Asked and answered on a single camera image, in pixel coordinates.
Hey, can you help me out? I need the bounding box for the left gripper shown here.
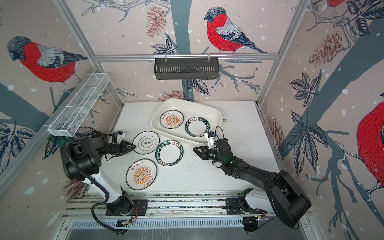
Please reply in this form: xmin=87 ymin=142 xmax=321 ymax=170
xmin=99 ymin=141 xmax=136 ymax=157

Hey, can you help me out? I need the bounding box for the white black line plate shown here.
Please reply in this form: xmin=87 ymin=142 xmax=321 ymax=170
xmin=133 ymin=131 xmax=160 ymax=155

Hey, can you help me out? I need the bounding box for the green rim plate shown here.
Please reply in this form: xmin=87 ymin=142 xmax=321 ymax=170
xmin=155 ymin=140 xmax=184 ymax=167
xmin=185 ymin=117 xmax=210 ymax=138

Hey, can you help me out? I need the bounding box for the orange sunburst plate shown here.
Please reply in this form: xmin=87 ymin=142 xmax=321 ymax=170
xmin=160 ymin=110 xmax=184 ymax=129
xmin=126 ymin=159 xmax=158 ymax=191

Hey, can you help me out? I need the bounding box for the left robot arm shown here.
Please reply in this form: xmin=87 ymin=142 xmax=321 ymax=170
xmin=60 ymin=133 xmax=136 ymax=216

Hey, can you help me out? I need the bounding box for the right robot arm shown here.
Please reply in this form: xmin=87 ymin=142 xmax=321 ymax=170
xmin=193 ymin=138 xmax=312 ymax=228

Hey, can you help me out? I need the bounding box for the white plastic bin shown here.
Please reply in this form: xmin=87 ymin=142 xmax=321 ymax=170
xmin=151 ymin=99 xmax=222 ymax=146

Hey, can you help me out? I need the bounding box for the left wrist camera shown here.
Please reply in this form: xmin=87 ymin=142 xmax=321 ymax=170
xmin=113 ymin=131 xmax=126 ymax=144

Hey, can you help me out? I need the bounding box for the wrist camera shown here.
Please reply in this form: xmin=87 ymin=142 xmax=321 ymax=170
xmin=204 ymin=132 xmax=216 ymax=150
xmin=113 ymin=131 xmax=126 ymax=144

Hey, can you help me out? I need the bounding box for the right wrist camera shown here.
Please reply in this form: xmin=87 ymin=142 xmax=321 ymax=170
xmin=204 ymin=132 xmax=216 ymax=150

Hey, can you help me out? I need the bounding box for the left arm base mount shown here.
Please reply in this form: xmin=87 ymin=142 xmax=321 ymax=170
xmin=106 ymin=200 xmax=148 ymax=217

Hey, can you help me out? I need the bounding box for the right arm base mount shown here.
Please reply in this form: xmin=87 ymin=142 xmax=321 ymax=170
xmin=222 ymin=198 xmax=267 ymax=215

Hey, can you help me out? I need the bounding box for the white mesh wall shelf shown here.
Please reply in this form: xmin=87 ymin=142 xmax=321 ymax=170
xmin=48 ymin=73 xmax=110 ymax=137

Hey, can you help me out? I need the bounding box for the black corrugated cable conduit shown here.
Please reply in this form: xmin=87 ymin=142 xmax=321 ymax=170
xmin=67 ymin=149 xmax=127 ymax=235

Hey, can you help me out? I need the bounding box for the black hanging wire basket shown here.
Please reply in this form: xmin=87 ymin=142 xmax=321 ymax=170
xmin=154 ymin=58 xmax=220 ymax=80

